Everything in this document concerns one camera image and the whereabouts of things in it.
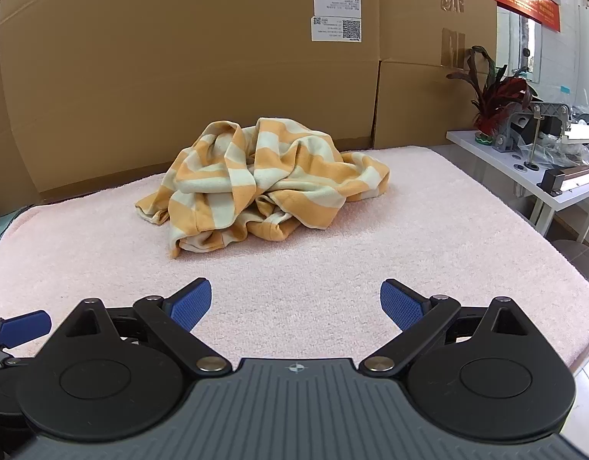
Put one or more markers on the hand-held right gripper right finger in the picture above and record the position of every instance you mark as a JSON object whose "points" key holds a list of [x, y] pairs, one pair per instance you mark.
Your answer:
{"points": [[400, 306]]}

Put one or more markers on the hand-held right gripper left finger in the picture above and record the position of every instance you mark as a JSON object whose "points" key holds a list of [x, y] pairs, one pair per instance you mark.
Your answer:
{"points": [[191, 306]]}

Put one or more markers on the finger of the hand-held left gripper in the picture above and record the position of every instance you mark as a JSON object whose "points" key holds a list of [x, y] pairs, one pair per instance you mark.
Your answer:
{"points": [[23, 327]]}

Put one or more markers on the orange white striped shirt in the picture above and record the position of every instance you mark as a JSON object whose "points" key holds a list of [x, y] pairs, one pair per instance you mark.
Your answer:
{"points": [[256, 177]]}

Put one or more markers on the pink towel blanket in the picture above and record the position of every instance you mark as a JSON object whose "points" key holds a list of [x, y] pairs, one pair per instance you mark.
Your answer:
{"points": [[323, 258]]}

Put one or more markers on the white side table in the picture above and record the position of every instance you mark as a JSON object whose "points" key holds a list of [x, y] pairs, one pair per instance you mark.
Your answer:
{"points": [[467, 140]]}

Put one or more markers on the wide cardboard box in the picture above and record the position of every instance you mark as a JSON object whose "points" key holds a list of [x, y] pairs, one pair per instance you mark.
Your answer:
{"points": [[7, 129]]}

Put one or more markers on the small cardboard box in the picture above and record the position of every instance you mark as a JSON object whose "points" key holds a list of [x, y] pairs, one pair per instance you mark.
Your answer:
{"points": [[419, 105]]}

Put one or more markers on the grey metal machine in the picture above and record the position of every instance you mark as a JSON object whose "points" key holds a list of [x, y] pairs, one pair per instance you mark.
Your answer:
{"points": [[510, 134]]}

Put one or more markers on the black metal bar tool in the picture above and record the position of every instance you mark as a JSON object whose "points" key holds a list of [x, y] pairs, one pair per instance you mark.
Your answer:
{"points": [[570, 178]]}

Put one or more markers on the clear plastic bag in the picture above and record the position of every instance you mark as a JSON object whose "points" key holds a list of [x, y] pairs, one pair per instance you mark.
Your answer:
{"points": [[563, 153]]}

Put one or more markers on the red leaf potted plant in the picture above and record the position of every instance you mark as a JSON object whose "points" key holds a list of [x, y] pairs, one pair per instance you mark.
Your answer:
{"points": [[496, 100]]}

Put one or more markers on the large cardboard box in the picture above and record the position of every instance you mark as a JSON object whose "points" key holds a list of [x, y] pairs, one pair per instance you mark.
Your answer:
{"points": [[179, 72]]}

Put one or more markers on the white label with square code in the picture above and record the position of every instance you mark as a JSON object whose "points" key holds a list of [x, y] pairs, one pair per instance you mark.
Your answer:
{"points": [[335, 28]]}

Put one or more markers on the cardboard box with tape strips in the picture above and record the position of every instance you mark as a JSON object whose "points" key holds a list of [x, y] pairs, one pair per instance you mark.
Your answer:
{"points": [[419, 9]]}

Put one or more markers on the white text shipping label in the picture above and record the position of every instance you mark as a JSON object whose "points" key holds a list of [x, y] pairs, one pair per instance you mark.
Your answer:
{"points": [[337, 1]]}

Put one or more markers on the small wall window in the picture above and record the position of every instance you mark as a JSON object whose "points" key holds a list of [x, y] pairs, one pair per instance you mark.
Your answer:
{"points": [[517, 43]]}

